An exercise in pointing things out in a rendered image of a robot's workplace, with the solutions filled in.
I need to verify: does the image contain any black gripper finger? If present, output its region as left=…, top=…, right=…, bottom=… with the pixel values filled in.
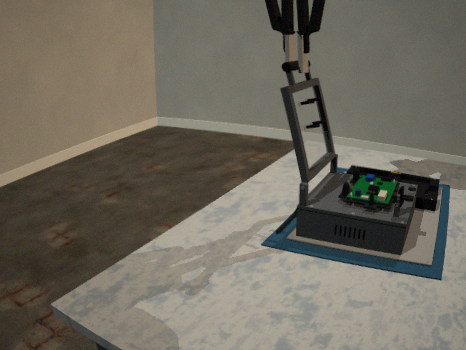
left=296, top=0, right=325, bottom=73
left=265, top=0, right=296, bottom=62

